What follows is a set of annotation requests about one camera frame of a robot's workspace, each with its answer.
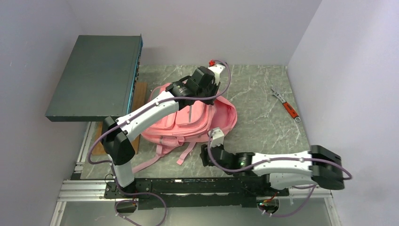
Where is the pink student backpack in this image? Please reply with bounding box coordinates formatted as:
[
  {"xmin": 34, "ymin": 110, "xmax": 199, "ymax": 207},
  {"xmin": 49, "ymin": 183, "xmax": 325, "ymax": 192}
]
[{"xmin": 132, "ymin": 96, "xmax": 238, "ymax": 173}]

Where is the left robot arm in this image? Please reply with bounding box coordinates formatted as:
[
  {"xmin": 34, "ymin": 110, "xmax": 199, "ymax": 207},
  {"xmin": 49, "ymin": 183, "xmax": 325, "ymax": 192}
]
[{"xmin": 96, "ymin": 63, "xmax": 229, "ymax": 198}]

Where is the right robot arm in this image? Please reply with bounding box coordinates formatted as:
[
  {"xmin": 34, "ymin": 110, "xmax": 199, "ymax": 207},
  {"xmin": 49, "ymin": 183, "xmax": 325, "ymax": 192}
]
[{"xmin": 200, "ymin": 145, "xmax": 352, "ymax": 195}]

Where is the wooden board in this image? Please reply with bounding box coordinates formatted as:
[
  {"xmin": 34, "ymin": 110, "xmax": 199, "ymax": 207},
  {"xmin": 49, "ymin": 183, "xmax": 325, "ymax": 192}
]
[{"xmin": 92, "ymin": 82, "xmax": 148, "ymax": 155}]

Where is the red adjustable wrench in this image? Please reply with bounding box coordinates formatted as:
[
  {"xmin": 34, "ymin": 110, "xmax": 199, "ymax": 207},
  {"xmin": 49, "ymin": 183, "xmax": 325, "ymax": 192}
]
[{"xmin": 271, "ymin": 87, "xmax": 301, "ymax": 122}]

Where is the dark grey flat box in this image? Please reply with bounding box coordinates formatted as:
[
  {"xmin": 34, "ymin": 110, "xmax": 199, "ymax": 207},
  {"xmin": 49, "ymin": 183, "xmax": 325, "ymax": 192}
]
[{"xmin": 45, "ymin": 35, "xmax": 143, "ymax": 122}]

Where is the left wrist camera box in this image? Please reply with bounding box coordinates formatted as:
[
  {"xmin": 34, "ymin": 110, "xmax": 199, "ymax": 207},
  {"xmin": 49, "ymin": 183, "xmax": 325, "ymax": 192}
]
[{"xmin": 208, "ymin": 60, "xmax": 225, "ymax": 84}]

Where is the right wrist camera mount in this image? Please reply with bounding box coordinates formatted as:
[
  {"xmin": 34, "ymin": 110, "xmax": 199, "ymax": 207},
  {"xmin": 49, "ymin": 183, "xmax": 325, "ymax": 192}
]
[{"xmin": 208, "ymin": 127, "xmax": 225, "ymax": 148}]

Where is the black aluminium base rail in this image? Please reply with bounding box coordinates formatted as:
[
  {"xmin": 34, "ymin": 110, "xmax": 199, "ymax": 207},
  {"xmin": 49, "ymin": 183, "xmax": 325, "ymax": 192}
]
[{"xmin": 57, "ymin": 176, "xmax": 331, "ymax": 210}]

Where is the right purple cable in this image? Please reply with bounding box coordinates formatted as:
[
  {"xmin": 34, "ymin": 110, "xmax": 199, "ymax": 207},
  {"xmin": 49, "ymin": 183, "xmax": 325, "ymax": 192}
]
[{"xmin": 207, "ymin": 132, "xmax": 353, "ymax": 218}]

